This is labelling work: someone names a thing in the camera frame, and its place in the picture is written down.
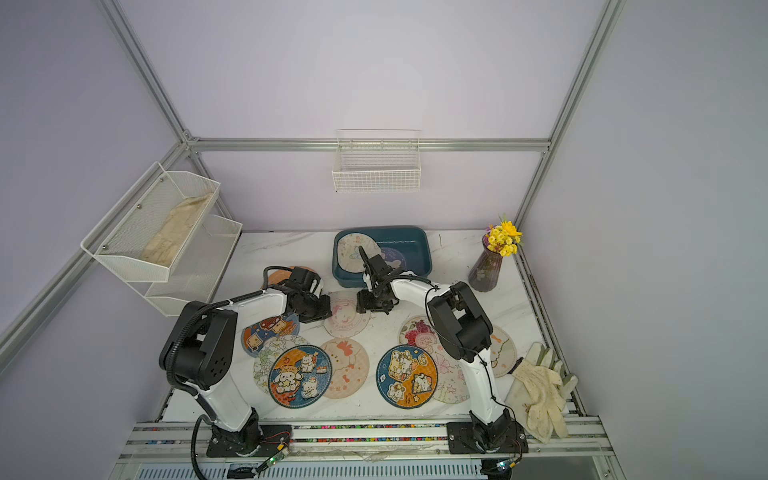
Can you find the white mesh two-tier shelf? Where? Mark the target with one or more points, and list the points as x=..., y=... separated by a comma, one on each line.
x=119, y=238

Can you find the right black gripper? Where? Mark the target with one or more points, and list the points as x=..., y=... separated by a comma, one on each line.
x=372, y=276

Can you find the beige cloth in shelf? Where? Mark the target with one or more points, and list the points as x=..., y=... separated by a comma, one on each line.
x=165, y=245

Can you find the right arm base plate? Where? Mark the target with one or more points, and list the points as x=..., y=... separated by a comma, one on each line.
x=504, y=435

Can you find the orange woven round coaster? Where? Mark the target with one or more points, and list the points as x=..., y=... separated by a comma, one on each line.
x=275, y=275

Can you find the red rose round coaster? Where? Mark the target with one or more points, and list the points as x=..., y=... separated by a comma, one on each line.
x=417, y=331

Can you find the pink kitty round coaster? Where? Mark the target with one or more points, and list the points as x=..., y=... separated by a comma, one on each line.
x=345, y=320

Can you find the cream work gloves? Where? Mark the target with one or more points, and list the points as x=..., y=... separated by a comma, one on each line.
x=539, y=393

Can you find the white butterfly round coaster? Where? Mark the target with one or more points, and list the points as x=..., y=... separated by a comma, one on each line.
x=348, y=251

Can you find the white wire wall basket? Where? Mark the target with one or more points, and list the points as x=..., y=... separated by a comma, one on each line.
x=377, y=161

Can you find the purple bunny round coaster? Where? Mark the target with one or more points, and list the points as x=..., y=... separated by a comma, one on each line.
x=394, y=258

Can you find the beige puppy round coaster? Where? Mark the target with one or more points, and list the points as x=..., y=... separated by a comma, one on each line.
x=503, y=352

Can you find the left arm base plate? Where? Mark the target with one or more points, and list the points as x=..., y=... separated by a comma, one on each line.
x=253, y=440

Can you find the yellow flower bunch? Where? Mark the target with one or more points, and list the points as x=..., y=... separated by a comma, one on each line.
x=503, y=238

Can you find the blue yellow cartoon coaster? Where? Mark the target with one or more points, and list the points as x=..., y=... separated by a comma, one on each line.
x=406, y=377

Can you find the blue denim bear coaster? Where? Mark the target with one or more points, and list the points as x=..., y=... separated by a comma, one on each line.
x=256, y=336

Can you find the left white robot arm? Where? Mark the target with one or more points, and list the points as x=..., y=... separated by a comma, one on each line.
x=198, y=354

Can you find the aluminium mounting rail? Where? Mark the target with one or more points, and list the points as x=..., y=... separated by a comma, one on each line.
x=368, y=441

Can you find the teal plastic storage box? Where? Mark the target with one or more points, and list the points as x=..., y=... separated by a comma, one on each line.
x=406, y=247

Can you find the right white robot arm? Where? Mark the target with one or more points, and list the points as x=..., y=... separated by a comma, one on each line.
x=462, y=326

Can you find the pink bunny bow coaster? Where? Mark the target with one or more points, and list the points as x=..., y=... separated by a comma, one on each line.
x=350, y=367

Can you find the blue orange cartoon coaster left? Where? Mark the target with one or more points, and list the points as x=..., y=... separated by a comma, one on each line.
x=300, y=376

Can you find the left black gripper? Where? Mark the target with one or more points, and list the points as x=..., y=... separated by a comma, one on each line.
x=324, y=312

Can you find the green white flower bunny coaster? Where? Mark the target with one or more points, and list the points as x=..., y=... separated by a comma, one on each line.
x=266, y=358

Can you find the white pink butterfly coaster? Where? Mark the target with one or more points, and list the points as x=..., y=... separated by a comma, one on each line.
x=451, y=385

